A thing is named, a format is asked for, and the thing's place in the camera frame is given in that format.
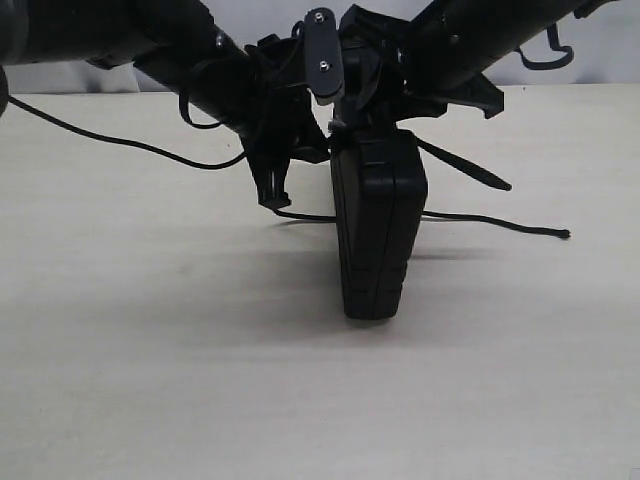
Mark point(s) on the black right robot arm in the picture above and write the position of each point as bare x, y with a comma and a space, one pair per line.
438, 58

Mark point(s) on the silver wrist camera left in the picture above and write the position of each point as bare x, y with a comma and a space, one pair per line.
324, 71

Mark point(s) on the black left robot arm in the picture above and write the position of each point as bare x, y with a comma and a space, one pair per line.
176, 43

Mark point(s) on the black plastic carrying case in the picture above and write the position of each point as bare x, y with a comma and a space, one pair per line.
380, 189

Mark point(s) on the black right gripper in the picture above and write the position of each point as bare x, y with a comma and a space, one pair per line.
382, 81

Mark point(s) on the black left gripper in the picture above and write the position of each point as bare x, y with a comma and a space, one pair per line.
287, 128

